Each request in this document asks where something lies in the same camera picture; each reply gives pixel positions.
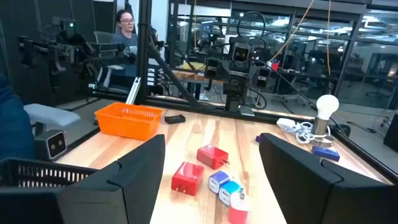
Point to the silver aluminium bar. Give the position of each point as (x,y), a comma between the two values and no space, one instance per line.
(133,90)

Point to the grey table-level camera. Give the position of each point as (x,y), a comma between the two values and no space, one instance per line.
(51,144)

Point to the silver mounting plate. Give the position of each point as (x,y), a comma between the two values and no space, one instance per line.
(247,110)

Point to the black digital clock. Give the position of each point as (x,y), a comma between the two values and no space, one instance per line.
(174,119)

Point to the blue chair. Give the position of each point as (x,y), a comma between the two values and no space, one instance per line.
(14,124)

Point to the dark blue small case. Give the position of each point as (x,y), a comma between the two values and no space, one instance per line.
(326,153)
(257,138)

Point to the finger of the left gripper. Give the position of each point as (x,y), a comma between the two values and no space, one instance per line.
(262,77)
(213,68)

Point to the grey office chair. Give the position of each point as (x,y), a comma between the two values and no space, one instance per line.
(102,37)

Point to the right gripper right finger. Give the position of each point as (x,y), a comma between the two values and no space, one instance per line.
(311,193)

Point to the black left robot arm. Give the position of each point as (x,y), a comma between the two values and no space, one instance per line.
(235,96)

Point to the large red wall charger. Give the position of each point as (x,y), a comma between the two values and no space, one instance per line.
(187,179)
(211,157)

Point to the orange plastic basket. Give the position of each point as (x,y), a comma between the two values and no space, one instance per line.
(127,123)

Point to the black box speaker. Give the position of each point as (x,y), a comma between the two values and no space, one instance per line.
(391,133)

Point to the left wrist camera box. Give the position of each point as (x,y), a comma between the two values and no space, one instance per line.
(240,53)

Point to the blue USB wall charger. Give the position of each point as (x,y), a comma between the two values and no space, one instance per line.
(218,182)

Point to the teal USB wall charger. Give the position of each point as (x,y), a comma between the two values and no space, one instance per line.
(228,192)

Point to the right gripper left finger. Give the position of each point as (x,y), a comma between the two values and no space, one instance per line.
(93,202)

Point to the black plastic basket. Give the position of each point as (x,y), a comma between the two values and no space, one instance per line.
(46,174)

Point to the grey padded armrest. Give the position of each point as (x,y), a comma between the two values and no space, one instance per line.
(51,114)

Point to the black background robot arm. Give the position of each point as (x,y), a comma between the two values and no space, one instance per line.
(62,53)

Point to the person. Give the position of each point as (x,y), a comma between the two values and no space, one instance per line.
(126,34)

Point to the white light bulb on base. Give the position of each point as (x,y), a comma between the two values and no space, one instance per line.
(326,107)

